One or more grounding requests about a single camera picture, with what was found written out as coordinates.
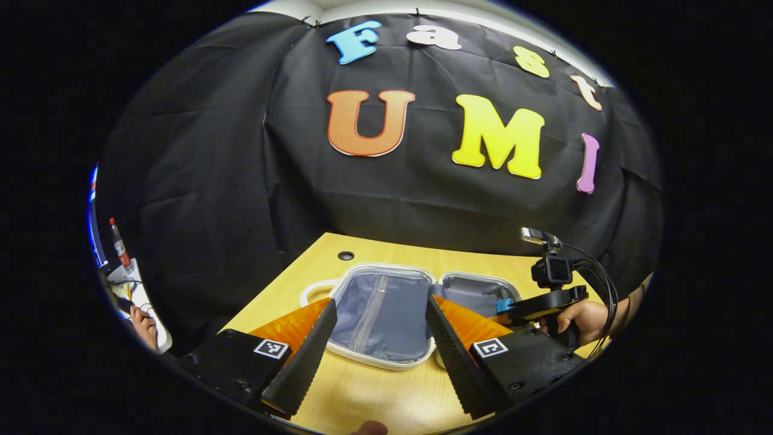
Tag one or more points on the white side board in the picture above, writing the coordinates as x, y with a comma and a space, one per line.
134, 284

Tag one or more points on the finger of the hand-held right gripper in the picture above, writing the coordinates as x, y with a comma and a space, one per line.
534, 307

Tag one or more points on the blue lit screen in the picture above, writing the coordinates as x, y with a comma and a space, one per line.
93, 229

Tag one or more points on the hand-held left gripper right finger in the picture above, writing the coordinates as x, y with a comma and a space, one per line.
453, 362

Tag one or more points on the bottle with red cap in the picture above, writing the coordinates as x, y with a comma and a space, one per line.
119, 248

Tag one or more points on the black backdrop cloth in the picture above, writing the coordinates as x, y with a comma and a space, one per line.
241, 181

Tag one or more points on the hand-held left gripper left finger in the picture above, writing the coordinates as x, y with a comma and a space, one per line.
308, 356

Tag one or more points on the white suitcase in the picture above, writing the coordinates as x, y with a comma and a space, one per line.
380, 314

